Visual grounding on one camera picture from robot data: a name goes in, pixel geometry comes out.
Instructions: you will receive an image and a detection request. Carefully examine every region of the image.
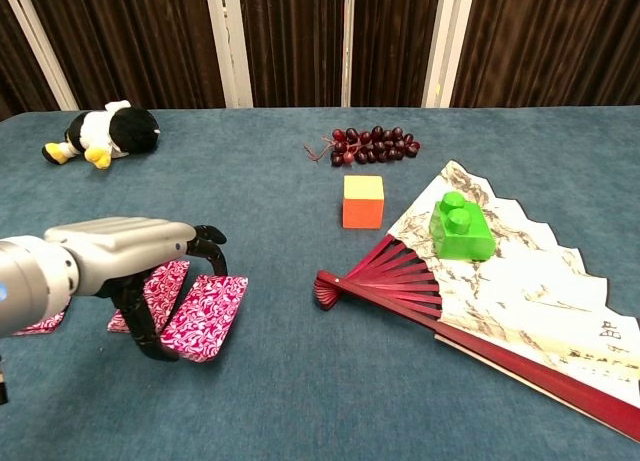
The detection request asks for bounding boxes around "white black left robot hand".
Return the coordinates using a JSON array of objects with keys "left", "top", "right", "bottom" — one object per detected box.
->
[{"left": 43, "top": 216, "right": 229, "bottom": 364}]

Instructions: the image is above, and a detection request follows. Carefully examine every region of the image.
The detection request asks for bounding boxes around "black white penguin plush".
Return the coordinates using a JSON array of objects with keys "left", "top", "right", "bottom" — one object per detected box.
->
[{"left": 41, "top": 99, "right": 162, "bottom": 171}]

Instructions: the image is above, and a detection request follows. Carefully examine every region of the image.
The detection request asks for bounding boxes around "dark brown curtain panel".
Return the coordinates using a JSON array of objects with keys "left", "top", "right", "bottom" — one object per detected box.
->
[
  {"left": 22, "top": 0, "right": 227, "bottom": 110},
  {"left": 0, "top": 0, "right": 61, "bottom": 122},
  {"left": 236, "top": 0, "right": 444, "bottom": 108},
  {"left": 449, "top": 0, "right": 640, "bottom": 108}
]

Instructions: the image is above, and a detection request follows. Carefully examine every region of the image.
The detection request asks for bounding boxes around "blue felt table cover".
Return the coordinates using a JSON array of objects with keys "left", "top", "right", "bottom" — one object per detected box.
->
[{"left": 0, "top": 104, "right": 640, "bottom": 461}]

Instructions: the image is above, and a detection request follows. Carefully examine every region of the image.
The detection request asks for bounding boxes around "yellow orange cube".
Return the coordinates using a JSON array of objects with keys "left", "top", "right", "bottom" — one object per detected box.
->
[{"left": 341, "top": 174, "right": 386, "bottom": 231}]

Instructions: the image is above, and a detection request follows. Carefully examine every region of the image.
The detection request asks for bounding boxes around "dark red grape bunch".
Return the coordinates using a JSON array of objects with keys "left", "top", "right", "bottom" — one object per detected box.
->
[{"left": 303, "top": 125, "right": 422, "bottom": 169}]

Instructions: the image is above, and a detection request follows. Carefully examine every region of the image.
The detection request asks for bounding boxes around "thin white pole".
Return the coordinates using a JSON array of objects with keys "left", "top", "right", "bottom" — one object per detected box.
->
[{"left": 341, "top": 0, "right": 352, "bottom": 108}]

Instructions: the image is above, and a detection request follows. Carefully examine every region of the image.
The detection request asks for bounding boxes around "green toy building block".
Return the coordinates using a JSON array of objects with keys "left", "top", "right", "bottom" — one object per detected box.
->
[{"left": 428, "top": 190, "right": 498, "bottom": 263}]

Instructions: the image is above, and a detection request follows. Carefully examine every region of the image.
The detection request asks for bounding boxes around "red ribbed paper folding fan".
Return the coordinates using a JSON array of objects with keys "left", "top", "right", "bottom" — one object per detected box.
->
[{"left": 314, "top": 159, "right": 640, "bottom": 443}]

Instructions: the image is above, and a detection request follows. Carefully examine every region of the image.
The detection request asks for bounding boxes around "white slanted frame post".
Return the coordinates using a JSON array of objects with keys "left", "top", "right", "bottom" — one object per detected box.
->
[{"left": 0, "top": 0, "right": 80, "bottom": 111}]

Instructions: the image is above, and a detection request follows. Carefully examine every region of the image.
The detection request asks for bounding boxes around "white wide frame post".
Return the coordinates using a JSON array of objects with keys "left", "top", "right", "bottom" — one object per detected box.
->
[
  {"left": 421, "top": 0, "right": 475, "bottom": 109},
  {"left": 203, "top": 0, "right": 255, "bottom": 109}
]

